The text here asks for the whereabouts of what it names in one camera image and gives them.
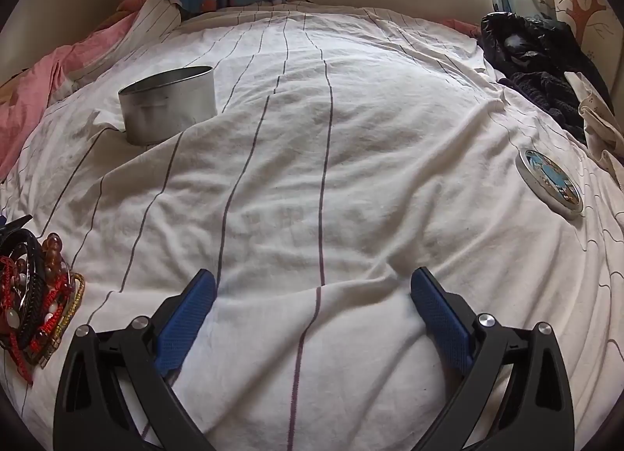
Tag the decorated round tin lid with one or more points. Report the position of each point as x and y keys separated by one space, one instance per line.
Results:
x=550 y=183

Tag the red string bracelet clear beads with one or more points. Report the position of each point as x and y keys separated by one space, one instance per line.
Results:
x=15 y=288

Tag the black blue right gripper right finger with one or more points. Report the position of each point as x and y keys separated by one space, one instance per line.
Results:
x=536 y=411

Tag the black jacket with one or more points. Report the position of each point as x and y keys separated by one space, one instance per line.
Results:
x=534 y=55

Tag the beige cloth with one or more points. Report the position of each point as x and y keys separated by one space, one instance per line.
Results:
x=604 y=136

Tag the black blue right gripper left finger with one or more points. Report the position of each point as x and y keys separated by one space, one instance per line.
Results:
x=114 y=391

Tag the round silver metal tin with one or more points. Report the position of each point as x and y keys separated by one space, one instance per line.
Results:
x=163 y=105

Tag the pink blanket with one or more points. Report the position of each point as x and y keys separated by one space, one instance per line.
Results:
x=58 y=73

